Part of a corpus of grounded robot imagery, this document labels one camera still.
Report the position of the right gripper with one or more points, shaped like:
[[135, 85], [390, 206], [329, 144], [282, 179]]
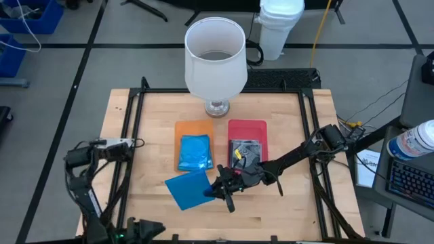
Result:
[[247, 178]]

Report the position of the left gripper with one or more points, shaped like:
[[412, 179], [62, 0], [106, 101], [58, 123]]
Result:
[[137, 232]]

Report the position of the blue jewel case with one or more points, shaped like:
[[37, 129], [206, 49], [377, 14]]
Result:
[[186, 189], [195, 149]]

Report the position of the clear jewel case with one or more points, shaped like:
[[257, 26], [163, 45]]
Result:
[[232, 144], [254, 150]]

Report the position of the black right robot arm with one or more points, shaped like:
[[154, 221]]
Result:
[[334, 135]]

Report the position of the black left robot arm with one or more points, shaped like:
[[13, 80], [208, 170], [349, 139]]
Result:
[[93, 203]]

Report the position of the pink plastic bin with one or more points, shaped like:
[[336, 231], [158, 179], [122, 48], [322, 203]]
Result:
[[247, 128]]

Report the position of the orange plastic bin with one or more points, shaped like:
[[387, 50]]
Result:
[[193, 127]]

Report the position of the white shade table lamp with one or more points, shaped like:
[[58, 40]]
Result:
[[217, 78]]

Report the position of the black perforated panel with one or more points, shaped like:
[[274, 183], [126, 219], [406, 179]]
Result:
[[281, 78]]

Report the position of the white paper sheet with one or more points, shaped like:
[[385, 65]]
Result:
[[366, 169]]

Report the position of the dark grey desk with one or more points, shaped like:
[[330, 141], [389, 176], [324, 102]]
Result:
[[381, 169]]

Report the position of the white trash bin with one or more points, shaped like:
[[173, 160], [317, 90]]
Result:
[[279, 27]]

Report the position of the black floor object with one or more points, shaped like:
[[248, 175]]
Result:
[[5, 117]]

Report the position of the black keyboard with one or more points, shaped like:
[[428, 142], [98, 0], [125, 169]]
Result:
[[410, 181]]

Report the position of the white wipes canister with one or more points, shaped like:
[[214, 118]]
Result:
[[413, 140]]

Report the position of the black light stand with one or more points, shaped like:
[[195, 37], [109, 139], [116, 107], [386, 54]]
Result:
[[146, 11]]

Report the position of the grey metal bar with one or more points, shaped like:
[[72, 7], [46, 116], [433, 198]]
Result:
[[13, 82]]

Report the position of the grey side table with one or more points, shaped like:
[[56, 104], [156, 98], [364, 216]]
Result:
[[418, 98]]

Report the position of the blue storage crate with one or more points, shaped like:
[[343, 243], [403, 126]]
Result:
[[10, 57], [44, 20]]

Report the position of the black device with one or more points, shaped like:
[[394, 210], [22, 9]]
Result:
[[429, 69]]

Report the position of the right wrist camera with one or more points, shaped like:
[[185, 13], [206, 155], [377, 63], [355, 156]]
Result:
[[230, 172]]

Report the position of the black table frame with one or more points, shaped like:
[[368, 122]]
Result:
[[162, 90]]

